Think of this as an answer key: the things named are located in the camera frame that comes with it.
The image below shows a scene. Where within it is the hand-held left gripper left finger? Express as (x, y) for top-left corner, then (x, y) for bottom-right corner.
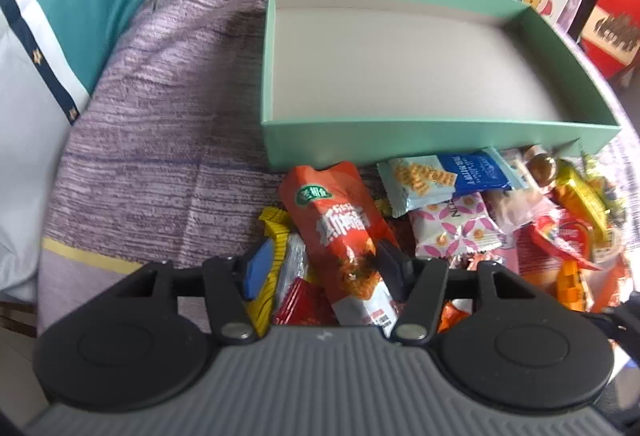
(114, 240), (277, 347)

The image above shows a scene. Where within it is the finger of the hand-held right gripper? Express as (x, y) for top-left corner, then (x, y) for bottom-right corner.
(594, 288), (640, 367)

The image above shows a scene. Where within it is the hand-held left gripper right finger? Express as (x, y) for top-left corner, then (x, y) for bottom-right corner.
(376, 241), (538, 347)

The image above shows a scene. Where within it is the orange-red long snack packet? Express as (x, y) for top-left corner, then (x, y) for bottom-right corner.
(278, 161), (401, 338)

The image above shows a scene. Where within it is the small red snack packet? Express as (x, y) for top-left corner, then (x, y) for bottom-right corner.
(272, 278), (336, 327)

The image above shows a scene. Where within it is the pink patterned snack packet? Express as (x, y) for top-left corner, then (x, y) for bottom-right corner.
(409, 192), (503, 259)

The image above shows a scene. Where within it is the red rainbow candy packet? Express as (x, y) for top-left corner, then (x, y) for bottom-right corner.
(530, 211), (603, 271)

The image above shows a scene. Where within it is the blue cracker packet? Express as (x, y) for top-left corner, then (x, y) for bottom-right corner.
(376, 148), (528, 218)

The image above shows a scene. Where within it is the gold yellow snack packet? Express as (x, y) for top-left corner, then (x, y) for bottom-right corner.
(552, 161), (618, 247)

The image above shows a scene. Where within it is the green cardboard box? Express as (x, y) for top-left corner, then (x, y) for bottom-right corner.
(260, 0), (622, 169)

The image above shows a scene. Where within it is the silver red-striped snack packet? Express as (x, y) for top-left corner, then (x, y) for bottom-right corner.
(275, 233), (311, 311)

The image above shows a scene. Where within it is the white translucent snack packet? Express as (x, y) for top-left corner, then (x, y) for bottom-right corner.
(485, 186), (556, 234)

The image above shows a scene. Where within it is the purple striped blanket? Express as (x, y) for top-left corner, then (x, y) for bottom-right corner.
(37, 0), (640, 337)

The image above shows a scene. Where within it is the chocolate ball snack packet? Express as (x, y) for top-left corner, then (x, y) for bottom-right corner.
(520, 145), (560, 184)

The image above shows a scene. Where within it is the red gift box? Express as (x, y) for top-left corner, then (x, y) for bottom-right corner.
(580, 0), (640, 79)

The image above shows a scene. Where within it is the teal and white pillow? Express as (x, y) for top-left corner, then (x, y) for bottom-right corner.
(0, 0), (146, 297)

